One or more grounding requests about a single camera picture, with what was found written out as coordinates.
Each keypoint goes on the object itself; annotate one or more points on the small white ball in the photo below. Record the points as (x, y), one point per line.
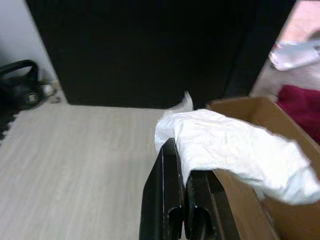
(47, 90)

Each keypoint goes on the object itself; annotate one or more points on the dark red cloth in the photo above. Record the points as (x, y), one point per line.
(302, 110)

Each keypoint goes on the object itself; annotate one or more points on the black wardrobe cabinet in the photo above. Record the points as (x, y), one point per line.
(137, 50)

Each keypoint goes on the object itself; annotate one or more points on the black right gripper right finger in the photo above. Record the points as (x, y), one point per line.
(210, 212)

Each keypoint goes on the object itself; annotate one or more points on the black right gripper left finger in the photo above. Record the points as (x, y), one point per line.
(162, 195)

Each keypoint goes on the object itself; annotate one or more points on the large white tissue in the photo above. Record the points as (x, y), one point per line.
(225, 145)

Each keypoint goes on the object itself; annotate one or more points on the white plastic bag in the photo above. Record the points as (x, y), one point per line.
(290, 56)

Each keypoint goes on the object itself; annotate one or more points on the black foam puzzle mat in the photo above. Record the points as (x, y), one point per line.
(3, 125)

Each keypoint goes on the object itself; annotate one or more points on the brown cardboard box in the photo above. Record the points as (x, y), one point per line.
(287, 220)

